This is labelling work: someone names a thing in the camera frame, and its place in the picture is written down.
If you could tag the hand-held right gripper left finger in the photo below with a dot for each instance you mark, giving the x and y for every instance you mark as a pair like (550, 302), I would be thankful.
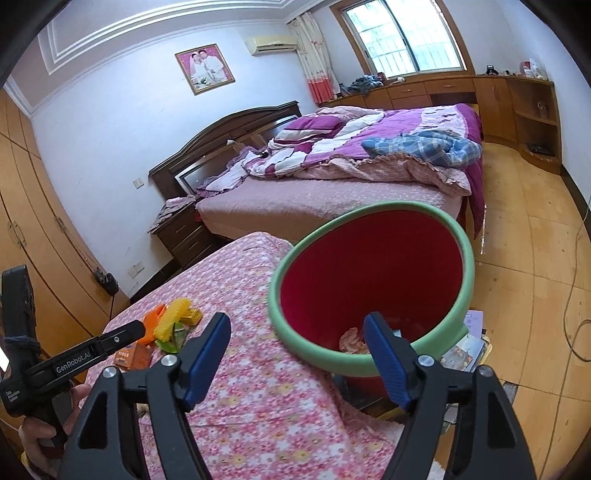
(207, 364)

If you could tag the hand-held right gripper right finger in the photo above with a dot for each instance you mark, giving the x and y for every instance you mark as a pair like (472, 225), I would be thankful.
(388, 364)

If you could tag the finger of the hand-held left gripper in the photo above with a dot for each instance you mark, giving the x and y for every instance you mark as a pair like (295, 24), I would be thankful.
(122, 337)

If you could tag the yellow packet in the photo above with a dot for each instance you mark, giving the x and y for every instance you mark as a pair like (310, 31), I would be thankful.
(191, 317)

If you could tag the red bin with green rim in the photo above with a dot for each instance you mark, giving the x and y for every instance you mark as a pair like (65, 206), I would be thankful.
(369, 267)

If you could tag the person's left hand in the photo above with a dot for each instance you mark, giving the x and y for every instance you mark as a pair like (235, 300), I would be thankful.
(34, 434)

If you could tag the small orange box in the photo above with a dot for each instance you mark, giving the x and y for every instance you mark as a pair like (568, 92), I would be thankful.
(134, 357)

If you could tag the orange plastic toy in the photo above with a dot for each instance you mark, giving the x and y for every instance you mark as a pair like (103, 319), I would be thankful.
(152, 323)

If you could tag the green wrapper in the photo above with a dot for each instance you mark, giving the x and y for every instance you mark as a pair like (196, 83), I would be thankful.
(173, 342)

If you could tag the crumpled pink paper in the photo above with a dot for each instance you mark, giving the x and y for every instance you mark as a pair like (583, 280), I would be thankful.
(352, 340)

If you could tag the yellow bristle brush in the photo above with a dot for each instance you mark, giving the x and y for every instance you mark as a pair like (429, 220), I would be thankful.
(171, 318)

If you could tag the pink floral tablecloth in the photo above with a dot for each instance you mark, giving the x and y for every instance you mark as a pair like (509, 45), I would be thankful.
(258, 392)

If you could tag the pile of magazines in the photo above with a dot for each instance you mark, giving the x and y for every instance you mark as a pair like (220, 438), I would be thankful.
(466, 344)

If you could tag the dark wooden nightstand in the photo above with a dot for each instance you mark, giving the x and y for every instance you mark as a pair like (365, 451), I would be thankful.
(189, 240)

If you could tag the pink folded cloth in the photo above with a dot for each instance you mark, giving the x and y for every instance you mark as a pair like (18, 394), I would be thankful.
(168, 210)

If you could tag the wooden wardrobe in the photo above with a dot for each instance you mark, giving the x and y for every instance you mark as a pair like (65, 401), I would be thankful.
(32, 207)

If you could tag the white ruffled pillow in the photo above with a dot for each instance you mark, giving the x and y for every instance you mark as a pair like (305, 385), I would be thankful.
(226, 177)

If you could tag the bed with pink sheet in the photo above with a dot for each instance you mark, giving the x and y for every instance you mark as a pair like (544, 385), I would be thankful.
(300, 198)

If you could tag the dark wooden headboard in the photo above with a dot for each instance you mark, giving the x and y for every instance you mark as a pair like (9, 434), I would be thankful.
(207, 143)

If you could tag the purple and white quilt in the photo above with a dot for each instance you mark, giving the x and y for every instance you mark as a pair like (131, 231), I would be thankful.
(351, 147)

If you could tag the blue plaid cloth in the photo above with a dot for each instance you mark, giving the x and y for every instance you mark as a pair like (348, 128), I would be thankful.
(425, 147)

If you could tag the long wooden desk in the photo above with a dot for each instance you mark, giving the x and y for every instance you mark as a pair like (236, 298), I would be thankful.
(415, 90)

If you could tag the blue clothes pile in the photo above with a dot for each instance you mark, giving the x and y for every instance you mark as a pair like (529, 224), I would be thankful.
(364, 84)

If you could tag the wooden corner shelf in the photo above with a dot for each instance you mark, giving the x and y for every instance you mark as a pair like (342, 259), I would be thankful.
(535, 120)

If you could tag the black desk item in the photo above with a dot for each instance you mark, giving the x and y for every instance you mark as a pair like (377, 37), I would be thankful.
(491, 70)

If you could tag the white wall outlet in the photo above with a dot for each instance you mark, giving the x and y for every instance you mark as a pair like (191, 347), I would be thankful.
(135, 270)

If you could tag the framed wall photo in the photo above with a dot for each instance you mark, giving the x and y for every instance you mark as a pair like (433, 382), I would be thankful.
(204, 69)

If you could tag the wall air conditioner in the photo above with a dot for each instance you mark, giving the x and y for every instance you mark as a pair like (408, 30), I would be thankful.
(272, 46)

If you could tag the window with wooden frame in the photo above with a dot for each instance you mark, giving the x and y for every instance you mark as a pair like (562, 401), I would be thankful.
(401, 37)

